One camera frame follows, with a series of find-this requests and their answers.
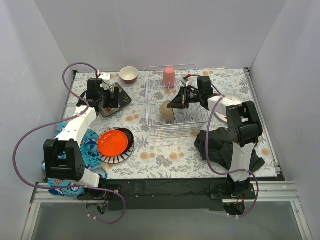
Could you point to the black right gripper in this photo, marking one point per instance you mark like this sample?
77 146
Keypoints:
185 97

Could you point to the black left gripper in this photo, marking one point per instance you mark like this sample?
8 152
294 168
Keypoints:
109 97

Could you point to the black floral square plate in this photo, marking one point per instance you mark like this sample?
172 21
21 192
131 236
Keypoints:
113 100

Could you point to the beige bowl black inside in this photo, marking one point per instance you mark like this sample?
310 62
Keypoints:
167 112

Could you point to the pink plastic cup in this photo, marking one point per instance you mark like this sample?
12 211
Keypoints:
169 77

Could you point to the red floral bowl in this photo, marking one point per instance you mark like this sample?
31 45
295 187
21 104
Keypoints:
129 75

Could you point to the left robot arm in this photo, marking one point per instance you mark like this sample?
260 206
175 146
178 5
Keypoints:
77 125

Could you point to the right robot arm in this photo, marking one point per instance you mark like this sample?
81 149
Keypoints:
243 126

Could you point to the floral tablecloth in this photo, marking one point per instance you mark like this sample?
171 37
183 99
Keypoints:
164 149

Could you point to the black round plate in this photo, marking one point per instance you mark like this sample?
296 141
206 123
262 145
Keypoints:
130 137

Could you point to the orange round plate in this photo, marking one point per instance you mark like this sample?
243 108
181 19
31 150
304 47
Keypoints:
112 143

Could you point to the strawberry pattern white plate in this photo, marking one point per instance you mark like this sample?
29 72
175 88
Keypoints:
227 100

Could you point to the blue patterned cloth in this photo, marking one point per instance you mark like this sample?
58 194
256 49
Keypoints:
69 162

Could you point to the black striped cloth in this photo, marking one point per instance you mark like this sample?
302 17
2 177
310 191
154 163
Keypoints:
220 149

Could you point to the striped white round plate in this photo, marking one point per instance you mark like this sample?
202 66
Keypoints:
119 158

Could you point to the black base bar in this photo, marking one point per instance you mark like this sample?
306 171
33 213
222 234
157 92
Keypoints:
162 194

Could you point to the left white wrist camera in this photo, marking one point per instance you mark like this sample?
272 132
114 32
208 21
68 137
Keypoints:
105 78

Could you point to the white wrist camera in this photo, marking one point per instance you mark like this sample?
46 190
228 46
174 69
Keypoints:
105 78
185 81

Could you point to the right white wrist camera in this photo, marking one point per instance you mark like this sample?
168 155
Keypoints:
185 81

